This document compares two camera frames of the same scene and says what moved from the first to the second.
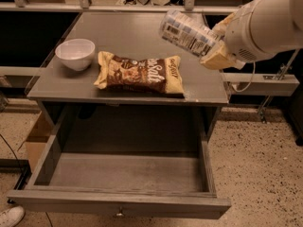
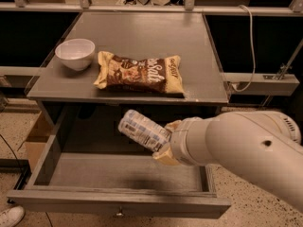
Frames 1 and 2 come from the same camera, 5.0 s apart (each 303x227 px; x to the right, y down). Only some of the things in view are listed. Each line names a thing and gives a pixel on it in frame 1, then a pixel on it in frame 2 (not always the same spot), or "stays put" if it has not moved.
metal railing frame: [242, 84] stays put
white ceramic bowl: [76, 53] stays put
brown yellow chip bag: [155, 74] stays put
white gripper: [242, 39] -> [180, 142]
